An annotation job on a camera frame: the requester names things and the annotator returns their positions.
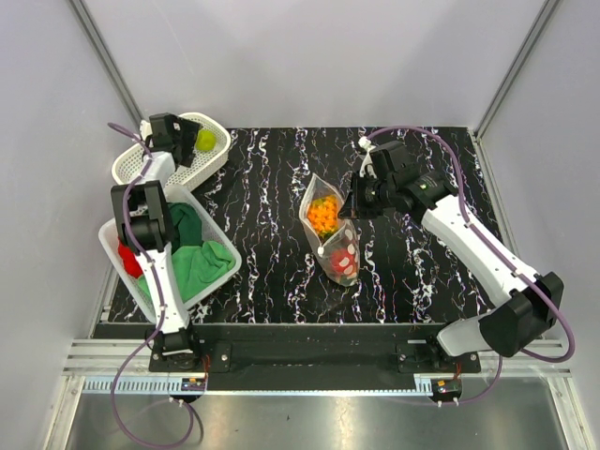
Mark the white perforated basket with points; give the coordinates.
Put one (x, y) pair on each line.
(205, 163)

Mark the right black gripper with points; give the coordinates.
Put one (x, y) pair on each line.
(353, 207)

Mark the red cloth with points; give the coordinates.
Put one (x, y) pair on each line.
(130, 264)

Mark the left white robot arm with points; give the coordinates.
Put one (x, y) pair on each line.
(144, 225)

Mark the dark green cloth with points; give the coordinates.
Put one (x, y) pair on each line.
(188, 225)

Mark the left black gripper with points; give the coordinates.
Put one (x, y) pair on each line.
(187, 130)

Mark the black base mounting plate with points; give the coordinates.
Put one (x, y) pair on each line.
(401, 347)

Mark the orange fake pineapple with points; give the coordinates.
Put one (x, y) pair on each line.
(322, 214)

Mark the red fake pepper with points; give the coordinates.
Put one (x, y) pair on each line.
(342, 262)

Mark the light green cloth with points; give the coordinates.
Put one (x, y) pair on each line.
(197, 268)

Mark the green fake pear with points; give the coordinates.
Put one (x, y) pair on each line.
(206, 140)

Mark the white cable duct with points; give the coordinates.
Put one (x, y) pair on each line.
(145, 385)

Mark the black marble pattern mat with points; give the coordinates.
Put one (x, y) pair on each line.
(406, 275)

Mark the polka dot zip top bag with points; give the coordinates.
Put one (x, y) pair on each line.
(333, 240)

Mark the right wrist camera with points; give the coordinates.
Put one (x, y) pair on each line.
(382, 159)

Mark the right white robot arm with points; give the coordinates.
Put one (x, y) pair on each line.
(525, 303)

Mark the white cloth bin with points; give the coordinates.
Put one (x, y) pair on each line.
(138, 287)

